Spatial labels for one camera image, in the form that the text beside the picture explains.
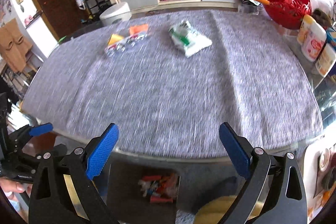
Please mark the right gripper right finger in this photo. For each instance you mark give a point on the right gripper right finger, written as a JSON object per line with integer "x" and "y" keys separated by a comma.
{"x": 273, "y": 191}

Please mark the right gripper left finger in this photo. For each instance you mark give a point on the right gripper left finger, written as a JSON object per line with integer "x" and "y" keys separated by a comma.
{"x": 50, "y": 201}

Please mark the clear plastic wrapper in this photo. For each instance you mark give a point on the clear plastic wrapper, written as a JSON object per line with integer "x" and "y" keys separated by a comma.
{"x": 127, "y": 44}

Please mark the white green snack bag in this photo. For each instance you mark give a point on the white green snack bag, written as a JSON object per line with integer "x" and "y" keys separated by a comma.
{"x": 187, "y": 39}

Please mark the left hand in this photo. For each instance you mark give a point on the left hand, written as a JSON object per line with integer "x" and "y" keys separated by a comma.
{"x": 11, "y": 187}

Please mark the grey table cloth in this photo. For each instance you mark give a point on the grey table cloth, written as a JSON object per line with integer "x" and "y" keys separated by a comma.
{"x": 168, "y": 105}

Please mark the yellow block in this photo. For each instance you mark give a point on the yellow block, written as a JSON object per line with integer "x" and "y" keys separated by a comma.
{"x": 114, "y": 38}

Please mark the yellow lid canister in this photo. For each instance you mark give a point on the yellow lid canister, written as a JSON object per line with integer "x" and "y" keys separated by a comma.
{"x": 304, "y": 28}

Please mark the orange block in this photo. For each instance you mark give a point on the orange block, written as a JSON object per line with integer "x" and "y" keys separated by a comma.
{"x": 136, "y": 29}

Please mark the white round stool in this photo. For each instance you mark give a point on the white round stool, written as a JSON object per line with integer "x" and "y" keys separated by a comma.
{"x": 119, "y": 12}

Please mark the red plastic basket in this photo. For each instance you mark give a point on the red plastic basket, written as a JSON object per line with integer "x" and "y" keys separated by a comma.
{"x": 288, "y": 13}

